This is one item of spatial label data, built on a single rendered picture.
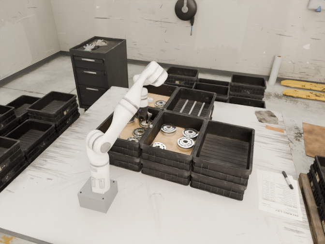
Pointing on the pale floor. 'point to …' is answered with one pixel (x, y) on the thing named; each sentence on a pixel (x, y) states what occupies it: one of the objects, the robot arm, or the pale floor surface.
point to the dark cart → (98, 68)
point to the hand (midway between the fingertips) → (142, 122)
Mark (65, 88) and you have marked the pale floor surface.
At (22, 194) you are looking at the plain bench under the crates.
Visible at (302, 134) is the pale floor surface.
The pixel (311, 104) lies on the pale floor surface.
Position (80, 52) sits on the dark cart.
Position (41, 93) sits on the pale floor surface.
